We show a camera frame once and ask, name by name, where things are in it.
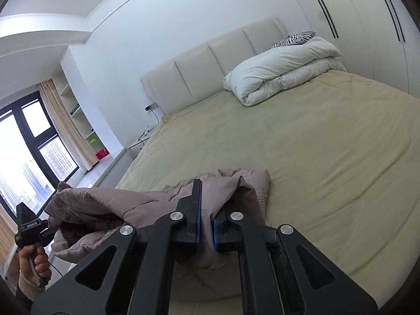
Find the white nightstand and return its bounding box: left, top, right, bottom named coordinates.
left=127, top=125, right=161, bottom=160

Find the white built-in shelf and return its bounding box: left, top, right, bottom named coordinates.
left=51, top=63, right=110, bottom=161

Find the person's left hand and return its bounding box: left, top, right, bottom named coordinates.
left=17, top=245, right=52, bottom=284

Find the cream padded headboard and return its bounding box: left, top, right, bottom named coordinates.
left=140, top=16, right=289, bottom=117

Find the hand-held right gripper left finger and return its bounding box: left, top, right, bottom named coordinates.
left=31, top=179, right=202, bottom=315

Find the mauve hooded puffer coat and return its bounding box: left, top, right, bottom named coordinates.
left=44, top=167, right=271, bottom=270

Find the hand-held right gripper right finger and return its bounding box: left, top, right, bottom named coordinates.
left=213, top=206, right=379, bottom=315

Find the black charger cable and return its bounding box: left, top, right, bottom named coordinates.
left=138, top=108, right=159, bottom=142

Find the bed with beige sheet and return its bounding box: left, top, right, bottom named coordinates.
left=115, top=69, right=420, bottom=309

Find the zebra print pillow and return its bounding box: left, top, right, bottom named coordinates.
left=266, top=31, right=317, bottom=51

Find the white folded duvet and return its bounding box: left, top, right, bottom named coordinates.
left=223, top=37, right=347, bottom=106

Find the white wardrobe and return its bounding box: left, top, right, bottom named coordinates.
left=279, top=0, right=420, bottom=101

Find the black framed window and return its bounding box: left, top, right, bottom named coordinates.
left=0, top=90, right=81, bottom=219

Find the beige curtain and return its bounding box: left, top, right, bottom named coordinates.
left=37, top=79, right=99, bottom=173

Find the person's left forearm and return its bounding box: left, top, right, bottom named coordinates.
left=12, top=269, right=46, bottom=311

